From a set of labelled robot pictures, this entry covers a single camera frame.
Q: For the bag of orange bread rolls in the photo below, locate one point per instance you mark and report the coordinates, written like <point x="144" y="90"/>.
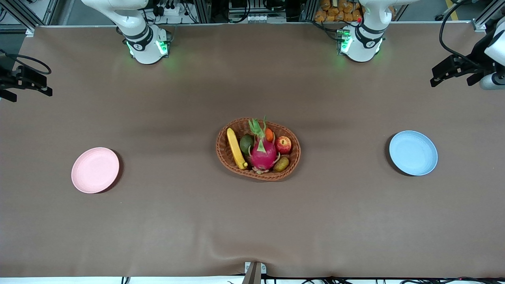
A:
<point x="335" y="12"/>

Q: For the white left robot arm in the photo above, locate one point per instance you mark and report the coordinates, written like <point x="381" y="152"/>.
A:
<point x="363" y="43"/>

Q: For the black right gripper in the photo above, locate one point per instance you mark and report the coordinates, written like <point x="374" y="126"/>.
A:
<point x="15" y="77"/>

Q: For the pink plate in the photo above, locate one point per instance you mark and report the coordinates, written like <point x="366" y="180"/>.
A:
<point x="95" y="170"/>

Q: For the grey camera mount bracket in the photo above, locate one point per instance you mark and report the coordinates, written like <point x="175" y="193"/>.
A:
<point x="255" y="273"/>

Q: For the brown kiwi fruit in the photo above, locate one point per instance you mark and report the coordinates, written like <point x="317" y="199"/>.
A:
<point x="281" y="164"/>

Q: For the pink dragon fruit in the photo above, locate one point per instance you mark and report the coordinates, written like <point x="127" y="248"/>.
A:
<point x="263" y="154"/>

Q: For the blue plate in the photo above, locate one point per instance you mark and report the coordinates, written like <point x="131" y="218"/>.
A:
<point x="413" y="153"/>

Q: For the aluminium frame post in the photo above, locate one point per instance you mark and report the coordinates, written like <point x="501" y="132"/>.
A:
<point x="23" y="15"/>
<point x="485" y="17"/>

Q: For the brown wicker basket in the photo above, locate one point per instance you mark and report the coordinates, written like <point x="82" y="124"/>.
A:
<point x="290" y="161"/>

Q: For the orange carrot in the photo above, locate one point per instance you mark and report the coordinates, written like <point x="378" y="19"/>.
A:
<point x="269" y="135"/>

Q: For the green avocado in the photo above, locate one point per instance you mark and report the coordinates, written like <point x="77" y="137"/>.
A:
<point x="246" y="144"/>

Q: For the red apple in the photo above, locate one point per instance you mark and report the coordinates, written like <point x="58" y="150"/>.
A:
<point x="283" y="145"/>

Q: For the brown table cover cloth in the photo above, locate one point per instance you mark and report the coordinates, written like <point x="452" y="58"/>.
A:
<point x="252" y="221"/>

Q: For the white power strip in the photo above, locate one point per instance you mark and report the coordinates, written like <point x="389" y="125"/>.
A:
<point x="167" y="8"/>

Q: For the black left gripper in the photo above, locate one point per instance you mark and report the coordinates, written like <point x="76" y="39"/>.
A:
<point x="472" y="63"/>

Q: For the yellow banana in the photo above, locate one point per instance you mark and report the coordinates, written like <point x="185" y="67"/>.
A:
<point x="236" y="149"/>

